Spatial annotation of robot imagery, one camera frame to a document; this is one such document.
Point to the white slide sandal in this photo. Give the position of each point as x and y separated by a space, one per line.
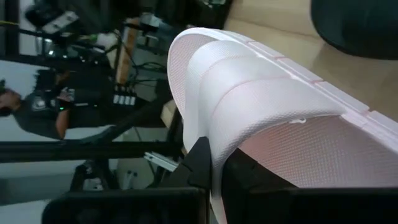
248 93

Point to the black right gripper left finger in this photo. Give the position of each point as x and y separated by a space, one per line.
140 208

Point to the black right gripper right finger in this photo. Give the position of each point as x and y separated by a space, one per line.
280 205

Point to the person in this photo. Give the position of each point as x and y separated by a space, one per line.
34 121

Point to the wooden background table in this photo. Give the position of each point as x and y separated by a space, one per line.
127 53

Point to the black foam pad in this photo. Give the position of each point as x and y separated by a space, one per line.
357 25

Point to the black strip with white buttons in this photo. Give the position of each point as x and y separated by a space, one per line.
124 99

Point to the silver aluminium bracket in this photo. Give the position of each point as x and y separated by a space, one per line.
161 161

